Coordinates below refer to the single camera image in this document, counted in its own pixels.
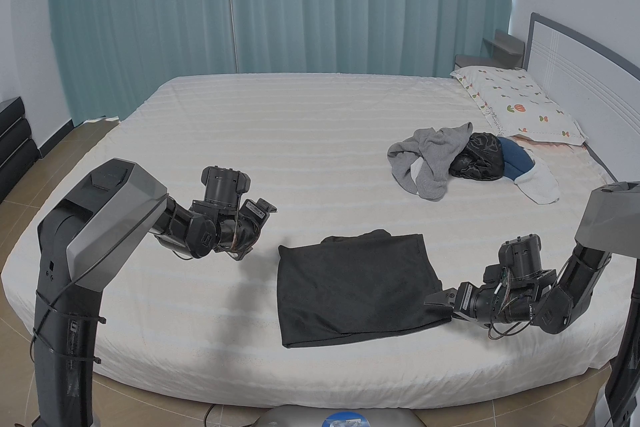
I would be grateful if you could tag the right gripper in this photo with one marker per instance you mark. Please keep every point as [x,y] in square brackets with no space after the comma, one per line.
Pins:
[475,302]

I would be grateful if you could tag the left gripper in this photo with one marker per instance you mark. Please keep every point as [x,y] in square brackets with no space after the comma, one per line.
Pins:
[245,227]

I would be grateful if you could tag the black T-shirt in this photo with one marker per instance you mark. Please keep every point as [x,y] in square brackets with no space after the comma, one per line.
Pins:
[350,290]

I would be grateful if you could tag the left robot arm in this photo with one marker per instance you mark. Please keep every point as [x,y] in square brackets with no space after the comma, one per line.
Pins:
[100,240]

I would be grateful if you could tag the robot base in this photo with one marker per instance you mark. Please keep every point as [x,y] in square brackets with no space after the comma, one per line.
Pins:
[325,417]

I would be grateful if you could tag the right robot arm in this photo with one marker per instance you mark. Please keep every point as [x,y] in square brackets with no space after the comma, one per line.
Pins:
[580,275]

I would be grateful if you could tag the bed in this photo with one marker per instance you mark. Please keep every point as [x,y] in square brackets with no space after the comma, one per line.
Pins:
[300,140]

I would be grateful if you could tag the black shiny garment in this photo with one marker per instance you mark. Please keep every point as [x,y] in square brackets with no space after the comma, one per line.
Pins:
[477,160]

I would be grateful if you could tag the grey garment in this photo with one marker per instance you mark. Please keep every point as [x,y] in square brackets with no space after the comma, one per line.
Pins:
[430,155]

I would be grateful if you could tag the white garment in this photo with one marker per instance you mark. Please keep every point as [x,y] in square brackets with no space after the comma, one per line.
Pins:
[540,185]

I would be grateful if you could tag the dark blue garment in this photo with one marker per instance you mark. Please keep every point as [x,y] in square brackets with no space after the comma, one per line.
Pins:
[515,160]

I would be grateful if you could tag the white printed pillow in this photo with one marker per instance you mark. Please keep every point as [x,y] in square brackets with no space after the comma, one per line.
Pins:
[520,104]

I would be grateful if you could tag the black chest of drawers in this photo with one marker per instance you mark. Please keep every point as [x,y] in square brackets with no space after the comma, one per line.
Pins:
[15,135]

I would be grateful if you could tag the grey bedside table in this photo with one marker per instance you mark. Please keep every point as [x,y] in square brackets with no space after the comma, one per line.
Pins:
[505,45]

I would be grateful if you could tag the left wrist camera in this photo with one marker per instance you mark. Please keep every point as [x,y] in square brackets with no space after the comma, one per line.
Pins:
[242,182]

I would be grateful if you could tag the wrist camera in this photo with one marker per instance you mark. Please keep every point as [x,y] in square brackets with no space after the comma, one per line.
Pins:
[492,276]
[242,182]

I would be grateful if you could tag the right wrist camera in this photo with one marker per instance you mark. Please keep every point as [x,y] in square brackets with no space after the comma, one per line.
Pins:
[492,276]

